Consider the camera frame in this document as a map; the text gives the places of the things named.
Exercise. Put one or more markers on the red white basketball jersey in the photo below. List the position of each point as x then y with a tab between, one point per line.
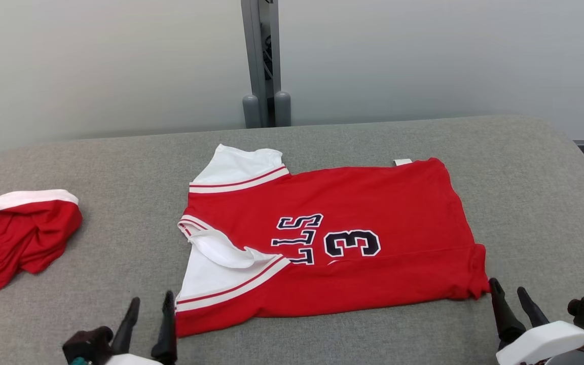
373	203

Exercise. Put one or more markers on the grey metal partition post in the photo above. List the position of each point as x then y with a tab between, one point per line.
256	45

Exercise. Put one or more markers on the red shorts white waistband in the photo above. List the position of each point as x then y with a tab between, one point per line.
13	238

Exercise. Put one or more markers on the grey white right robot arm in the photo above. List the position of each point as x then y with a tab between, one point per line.
568	359

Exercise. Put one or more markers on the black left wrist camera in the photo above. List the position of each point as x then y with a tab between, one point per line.
86	344

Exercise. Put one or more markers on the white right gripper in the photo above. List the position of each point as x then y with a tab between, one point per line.
540	342

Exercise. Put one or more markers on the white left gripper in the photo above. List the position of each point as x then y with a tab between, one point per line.
130	360

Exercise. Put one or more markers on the grey cylindrical post cap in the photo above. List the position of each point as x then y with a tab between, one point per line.
283	111
251	114

